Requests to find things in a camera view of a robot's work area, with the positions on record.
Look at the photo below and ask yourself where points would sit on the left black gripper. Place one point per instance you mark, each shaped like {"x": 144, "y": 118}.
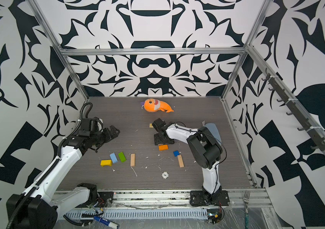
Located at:
{"x": 109, "y": 136}

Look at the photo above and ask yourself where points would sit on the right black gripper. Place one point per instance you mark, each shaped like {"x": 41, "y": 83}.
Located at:
{"x": 157, "y": 141}

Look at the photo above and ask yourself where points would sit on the orange wood block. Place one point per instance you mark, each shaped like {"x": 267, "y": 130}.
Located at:
{"x": 163, "y": 147}

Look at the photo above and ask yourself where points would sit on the natural wood long block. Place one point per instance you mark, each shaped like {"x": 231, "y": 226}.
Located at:
{"x": 180, "y": 161}

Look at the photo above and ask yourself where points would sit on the natural wood plank block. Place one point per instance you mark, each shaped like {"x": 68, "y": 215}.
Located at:
{"x": 132, "y": 160}

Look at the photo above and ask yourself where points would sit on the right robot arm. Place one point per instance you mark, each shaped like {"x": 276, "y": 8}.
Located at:
{"x": 205, "y": 145}

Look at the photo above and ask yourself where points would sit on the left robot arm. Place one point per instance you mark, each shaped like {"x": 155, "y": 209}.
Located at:
{"x": 35, "y": 208}

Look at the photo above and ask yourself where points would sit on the light blue wood block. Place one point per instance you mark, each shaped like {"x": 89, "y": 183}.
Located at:
{"x": 113, "y": 158}

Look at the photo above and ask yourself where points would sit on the green wood block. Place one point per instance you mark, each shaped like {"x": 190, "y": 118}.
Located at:
{"x": 122, "y": 157}

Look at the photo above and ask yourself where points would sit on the yellow wood arch block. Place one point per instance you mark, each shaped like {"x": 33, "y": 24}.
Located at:
{"x": 104, "y": 163}

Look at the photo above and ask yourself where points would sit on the blue wood cube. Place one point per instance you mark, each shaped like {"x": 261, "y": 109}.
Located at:
{"x": 176, "y": 153}

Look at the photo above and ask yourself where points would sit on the orange plush fish toy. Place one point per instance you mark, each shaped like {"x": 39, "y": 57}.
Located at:
{"x": 153, "y": 105}

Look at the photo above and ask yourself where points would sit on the white gear shaped piece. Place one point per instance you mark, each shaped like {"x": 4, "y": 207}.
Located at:
{"x": 165, "y": 175}

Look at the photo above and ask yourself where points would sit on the grey blue pouch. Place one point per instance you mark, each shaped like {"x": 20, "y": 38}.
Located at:
{"x": 214, "y": 131}

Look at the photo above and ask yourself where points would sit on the blue white marker pen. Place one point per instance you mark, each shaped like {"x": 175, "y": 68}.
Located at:
{"x": 106, "y": 222}

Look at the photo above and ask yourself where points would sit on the small green circuit board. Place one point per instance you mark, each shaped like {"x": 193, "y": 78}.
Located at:
{"x": 214, "y": 215}

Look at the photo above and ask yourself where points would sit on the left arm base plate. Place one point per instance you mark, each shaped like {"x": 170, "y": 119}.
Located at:
{"x": 103, "y": 199}

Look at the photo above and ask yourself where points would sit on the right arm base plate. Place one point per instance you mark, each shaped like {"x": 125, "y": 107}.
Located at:
{"x": 203, "y": 198}

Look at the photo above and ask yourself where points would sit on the silver fork green handle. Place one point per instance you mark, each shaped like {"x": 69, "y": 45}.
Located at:
{"x": 246, "y": 202}

